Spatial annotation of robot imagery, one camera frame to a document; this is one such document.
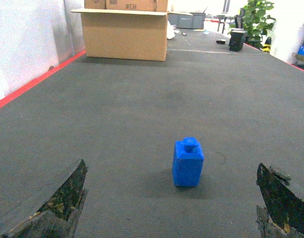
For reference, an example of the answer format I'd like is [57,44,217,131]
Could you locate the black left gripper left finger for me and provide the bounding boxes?
[0,159,88,238]

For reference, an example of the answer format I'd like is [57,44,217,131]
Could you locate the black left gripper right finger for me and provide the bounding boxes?
[256,163,304,238]

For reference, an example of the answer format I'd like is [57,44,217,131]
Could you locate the blue bottle-shaped part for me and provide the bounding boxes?
[172,137,205,187]

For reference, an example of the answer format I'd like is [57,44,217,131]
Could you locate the small black object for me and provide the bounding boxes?
[216,39,226,45]

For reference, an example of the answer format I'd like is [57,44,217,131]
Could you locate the black device on table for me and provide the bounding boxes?
[229,28,247,52]

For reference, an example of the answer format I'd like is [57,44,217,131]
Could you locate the green potted plant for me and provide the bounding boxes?
[230,0,276,49]

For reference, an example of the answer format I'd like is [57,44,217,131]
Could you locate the large open cardboard box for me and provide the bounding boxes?
[74,8,168,61]

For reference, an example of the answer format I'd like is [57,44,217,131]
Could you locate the grey plastic crate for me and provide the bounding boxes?
[168,11,206,30]

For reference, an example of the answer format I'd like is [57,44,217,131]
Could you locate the stacked cardboard boxes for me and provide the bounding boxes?
[84,0,168,12]

